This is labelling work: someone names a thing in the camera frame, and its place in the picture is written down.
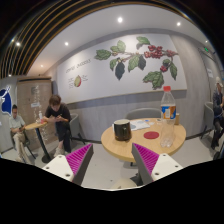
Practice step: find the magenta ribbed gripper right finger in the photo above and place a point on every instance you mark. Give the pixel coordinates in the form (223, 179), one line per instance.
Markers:
(153, 166)

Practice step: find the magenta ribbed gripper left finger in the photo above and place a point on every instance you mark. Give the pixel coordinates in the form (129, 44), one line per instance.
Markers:
(73, 166)

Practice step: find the clear plastic water bottle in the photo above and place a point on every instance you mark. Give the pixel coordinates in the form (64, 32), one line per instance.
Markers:
(168, 117)

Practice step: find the small round side table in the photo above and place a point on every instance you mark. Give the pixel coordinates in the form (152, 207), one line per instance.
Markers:
(36, 127)

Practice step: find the round wooden table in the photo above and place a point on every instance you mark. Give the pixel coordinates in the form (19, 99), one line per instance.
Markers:
(123, 149)

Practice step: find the red round coaster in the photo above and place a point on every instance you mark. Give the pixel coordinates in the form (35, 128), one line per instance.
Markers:
(151, 135)

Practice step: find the grey chair at left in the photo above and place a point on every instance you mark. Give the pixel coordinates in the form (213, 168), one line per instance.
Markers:
(75, 128)

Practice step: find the grey chair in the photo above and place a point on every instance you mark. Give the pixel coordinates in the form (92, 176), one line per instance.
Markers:
(208, 117)
(75, 128)

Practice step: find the paper menu on table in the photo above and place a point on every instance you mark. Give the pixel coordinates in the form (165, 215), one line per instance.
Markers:
(138, 124)

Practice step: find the dark metal mug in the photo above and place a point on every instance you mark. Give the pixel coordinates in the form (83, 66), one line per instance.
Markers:
(122, 129)

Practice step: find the small wooden table stand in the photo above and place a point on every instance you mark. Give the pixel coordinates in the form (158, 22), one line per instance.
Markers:
(177, 119)

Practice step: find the person in black shirt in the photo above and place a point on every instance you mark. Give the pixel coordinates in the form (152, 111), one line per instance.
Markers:
(58, 113)

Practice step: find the grey armchair behind table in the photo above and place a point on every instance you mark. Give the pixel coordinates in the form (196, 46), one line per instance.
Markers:
(143, 113)

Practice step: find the small bottle on side table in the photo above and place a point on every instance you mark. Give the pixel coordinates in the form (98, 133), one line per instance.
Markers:
(40, 117)

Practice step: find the seated man in light shirt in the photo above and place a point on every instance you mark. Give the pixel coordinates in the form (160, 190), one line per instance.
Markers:
(17, 126)

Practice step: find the grey chair at right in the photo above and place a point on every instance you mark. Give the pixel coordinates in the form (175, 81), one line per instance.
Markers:
(208, 117)

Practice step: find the blue white wall logo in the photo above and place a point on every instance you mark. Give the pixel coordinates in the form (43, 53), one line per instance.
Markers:
(5, 100)

